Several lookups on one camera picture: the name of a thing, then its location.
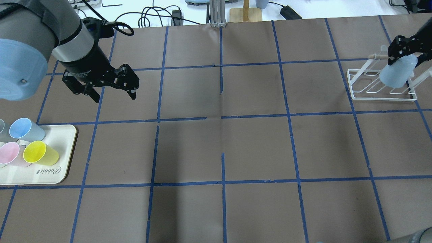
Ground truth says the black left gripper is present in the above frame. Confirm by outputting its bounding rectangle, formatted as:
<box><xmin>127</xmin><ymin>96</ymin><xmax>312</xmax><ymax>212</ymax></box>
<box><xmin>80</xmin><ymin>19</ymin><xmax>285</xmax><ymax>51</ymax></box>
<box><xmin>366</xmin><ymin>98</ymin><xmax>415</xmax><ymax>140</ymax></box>
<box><xmin>59</xmin><ymin>44</ymin><xmax>139</xmax><ymax>103</ymax></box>

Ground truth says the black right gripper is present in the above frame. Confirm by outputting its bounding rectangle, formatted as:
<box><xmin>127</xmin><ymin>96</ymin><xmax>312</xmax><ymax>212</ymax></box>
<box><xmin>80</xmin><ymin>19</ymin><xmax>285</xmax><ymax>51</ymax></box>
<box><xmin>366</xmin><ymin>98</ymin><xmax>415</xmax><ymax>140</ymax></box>
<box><xmin>387</xmin><ymin>34</ymin><xmax>432</xmax><ymax>68</ymax></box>

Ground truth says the light blue cup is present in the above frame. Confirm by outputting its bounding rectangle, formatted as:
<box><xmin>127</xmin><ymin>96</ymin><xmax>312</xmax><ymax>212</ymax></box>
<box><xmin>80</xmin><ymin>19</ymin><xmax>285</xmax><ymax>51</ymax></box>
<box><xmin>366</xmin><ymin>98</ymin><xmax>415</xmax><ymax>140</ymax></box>
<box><xmin>379</xmin><ymin>54</ymin><xmax>417</xmax><ymax>89</ymax></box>

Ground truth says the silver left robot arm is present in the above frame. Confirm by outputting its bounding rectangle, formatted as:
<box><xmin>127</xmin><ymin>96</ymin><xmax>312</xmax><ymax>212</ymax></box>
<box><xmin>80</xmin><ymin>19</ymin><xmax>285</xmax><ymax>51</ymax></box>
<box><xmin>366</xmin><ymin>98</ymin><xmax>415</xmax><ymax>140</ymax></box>
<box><xmin>0</xmin><ymin>0</ymin><xmax>139</xmax><ymax>103</ymax></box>

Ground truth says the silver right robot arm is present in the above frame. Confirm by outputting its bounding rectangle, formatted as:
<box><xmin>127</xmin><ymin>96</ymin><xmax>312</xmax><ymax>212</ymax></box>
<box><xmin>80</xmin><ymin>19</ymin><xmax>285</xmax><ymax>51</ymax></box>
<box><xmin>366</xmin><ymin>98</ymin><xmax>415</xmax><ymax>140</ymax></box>
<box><xmin>387</xmin><ymin>18</ymin><xmax>432</xmax><ymax>67</ymax></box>

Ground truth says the yellow cup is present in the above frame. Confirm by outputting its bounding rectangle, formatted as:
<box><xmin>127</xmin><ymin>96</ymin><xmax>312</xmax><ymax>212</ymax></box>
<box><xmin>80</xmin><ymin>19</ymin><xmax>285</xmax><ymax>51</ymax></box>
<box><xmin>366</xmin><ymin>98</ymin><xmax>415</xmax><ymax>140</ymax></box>
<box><xmin>23</xmin><ymin>140</ymin><xmax>60</xmax><ymax>166</ymax></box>

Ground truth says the grey cup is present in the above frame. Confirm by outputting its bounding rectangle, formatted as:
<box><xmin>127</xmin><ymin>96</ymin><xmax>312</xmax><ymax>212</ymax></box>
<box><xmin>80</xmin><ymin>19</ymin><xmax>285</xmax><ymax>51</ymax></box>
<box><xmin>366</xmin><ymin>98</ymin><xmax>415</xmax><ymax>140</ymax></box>
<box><xmin>0</xmin><ymin>119</ymin><xmax>17</xmax><ymax>143</ymax></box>

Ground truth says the pink cup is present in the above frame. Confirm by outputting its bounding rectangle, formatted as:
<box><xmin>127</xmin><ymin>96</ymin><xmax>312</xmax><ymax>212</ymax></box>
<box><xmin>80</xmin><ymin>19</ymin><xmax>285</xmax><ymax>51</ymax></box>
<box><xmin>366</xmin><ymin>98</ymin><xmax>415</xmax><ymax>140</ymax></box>
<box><xmin>0</xmin><ymin>142</ymin><xmax>31</xmax><ymax>167</ymax></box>

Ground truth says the blue cup on desk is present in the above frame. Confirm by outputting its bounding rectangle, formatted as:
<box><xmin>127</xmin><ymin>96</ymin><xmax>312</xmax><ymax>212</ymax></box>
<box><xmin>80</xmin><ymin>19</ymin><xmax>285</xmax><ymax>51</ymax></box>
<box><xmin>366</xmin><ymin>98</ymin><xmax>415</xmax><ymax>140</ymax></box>
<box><xmin>255</xmin><ymin>0</ymin><xmax>269</xmax><ymax>10</ymax></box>

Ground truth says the cream plastic tray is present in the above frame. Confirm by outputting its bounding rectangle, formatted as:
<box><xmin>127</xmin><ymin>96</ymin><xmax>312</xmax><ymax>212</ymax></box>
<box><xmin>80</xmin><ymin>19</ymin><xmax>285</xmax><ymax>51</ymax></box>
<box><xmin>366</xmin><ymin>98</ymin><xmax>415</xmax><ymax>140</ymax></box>
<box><xmin>0</xmin><ymin>125</ymin><xmax>78</xmax><ymax>186</ymax></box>

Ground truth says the black power adapter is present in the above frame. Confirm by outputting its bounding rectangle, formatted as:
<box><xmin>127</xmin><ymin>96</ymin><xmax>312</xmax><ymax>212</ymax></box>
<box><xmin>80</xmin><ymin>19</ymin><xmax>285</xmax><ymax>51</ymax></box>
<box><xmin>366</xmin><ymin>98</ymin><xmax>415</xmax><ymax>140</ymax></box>
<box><xmin>280</xmin><ymin>6</ymin><xmax>302</xmax><ymax>20</ymax></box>

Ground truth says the wooden stand base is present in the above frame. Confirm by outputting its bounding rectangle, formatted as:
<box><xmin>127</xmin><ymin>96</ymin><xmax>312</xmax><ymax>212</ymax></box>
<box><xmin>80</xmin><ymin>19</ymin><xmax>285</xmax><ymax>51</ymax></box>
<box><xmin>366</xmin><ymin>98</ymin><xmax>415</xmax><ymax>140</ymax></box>
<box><xmin>228</xmin><ymin>0</ymin><xmax>263</xmax><ymax>23</ymax></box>

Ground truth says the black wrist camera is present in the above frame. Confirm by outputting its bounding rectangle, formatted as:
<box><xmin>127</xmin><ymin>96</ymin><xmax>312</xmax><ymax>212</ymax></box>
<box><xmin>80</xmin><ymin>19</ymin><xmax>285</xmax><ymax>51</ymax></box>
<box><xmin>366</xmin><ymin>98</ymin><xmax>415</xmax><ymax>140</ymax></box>
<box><xmin>82</xmin><ymin>17</ymin><xmax>114</xmax><ymax>40</ymax></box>

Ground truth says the white wire cup rack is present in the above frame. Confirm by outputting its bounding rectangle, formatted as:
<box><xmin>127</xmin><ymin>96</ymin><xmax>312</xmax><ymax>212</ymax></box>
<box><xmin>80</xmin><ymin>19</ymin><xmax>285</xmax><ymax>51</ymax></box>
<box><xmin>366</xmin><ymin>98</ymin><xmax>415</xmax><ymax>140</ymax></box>
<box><xmin>347</xmin><ymin>46</ymin><xmax>431</xmax><ymax>102</ymax></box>

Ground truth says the aluminium frame post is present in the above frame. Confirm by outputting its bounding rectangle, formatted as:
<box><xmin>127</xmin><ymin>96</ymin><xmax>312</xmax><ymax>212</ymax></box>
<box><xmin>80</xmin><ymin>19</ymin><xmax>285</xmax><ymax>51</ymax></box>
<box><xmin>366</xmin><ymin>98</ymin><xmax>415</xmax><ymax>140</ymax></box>
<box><xmin>209</xmin><ymin>0</ymin><xmax>226</xmax><ymax>28</ymax></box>

